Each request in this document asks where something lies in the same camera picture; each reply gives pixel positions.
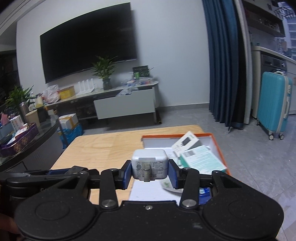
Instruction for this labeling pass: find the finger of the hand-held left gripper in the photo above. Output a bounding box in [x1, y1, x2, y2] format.
[45, 169, 71, 181]

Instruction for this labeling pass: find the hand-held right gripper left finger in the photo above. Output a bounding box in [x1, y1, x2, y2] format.
[55, 160, 132, 208]

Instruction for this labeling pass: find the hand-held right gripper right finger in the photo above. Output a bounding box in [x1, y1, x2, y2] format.
[169, 160, 241, 208]

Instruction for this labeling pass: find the white plug-in mosquito repeller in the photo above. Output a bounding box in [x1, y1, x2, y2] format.
[160, 180, 177, 193]

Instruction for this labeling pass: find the rounded white charger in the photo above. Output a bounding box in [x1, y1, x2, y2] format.
[131, 149, 168, 182]

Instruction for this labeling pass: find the orange white box lid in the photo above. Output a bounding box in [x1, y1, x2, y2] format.
[128, 133, 232, 206]

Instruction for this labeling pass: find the teal white box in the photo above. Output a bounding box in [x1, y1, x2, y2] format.
[178, 145, 228, 175]

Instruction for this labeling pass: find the white box with barcode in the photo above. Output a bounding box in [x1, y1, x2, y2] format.
[171, 131, 201, 151]

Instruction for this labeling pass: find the blue tin box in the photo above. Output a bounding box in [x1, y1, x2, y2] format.
[198, 187, 211, 206]

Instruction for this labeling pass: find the dark ribbed curved table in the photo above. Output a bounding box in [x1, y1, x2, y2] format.
[0, 118, 64, 172]

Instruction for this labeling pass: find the blue plastic bag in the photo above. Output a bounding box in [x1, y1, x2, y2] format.
[58, 126, 84, 149]

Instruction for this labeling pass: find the purple patterned box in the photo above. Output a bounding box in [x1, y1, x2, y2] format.
[0, 123, 40, 158]

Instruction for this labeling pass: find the white yellow cardboard box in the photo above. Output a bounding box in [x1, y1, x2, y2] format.
[58, 113, 79, 130]

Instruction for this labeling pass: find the beige box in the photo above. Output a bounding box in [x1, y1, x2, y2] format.
[25, 110, 41, 128]

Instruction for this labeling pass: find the black upright carton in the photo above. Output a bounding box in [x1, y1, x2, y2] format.
[37, 106, 48, 123]

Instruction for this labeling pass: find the white blue carton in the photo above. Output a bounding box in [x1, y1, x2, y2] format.
[10, 115, 25, 131]

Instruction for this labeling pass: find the long low television stand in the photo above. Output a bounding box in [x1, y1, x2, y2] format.
[44, 81, 160, 126]

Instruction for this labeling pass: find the white red plastic bag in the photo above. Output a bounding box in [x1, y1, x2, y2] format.
[43, 84, 61, 104]

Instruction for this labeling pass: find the clear plastic bag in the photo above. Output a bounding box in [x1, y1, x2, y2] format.
[115, 88, 134, 97]

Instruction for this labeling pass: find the leafy plant in steel vase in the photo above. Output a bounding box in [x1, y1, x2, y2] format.
[4, 85, 34, 124]

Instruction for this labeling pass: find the white router with antennas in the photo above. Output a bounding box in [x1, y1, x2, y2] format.
[76, 78, 95, 96]

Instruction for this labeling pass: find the pile of small boxes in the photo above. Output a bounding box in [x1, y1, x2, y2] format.
[120, 77, 154, 88]

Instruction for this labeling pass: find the black green box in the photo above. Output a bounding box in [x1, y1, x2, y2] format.
[132, 65, 151, 78]

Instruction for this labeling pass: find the potted plant in dark vase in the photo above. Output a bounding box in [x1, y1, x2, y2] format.
[91, 55, 118, 91]

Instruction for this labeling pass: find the blue curtain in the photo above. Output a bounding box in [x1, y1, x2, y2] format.
[202, 0, 246, 130]

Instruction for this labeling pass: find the teal suitcase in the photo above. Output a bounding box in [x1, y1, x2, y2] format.
[257, 70, 293, 141]

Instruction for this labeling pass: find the grey washing machine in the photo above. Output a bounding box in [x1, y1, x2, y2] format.
[260, 50, 288, 75]

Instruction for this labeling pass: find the black wall television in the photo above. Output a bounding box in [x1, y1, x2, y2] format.
[40, 2, 139, 84]

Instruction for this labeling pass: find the dark wall shelf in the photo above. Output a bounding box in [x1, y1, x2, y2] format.
[242, 0, 286, 38]

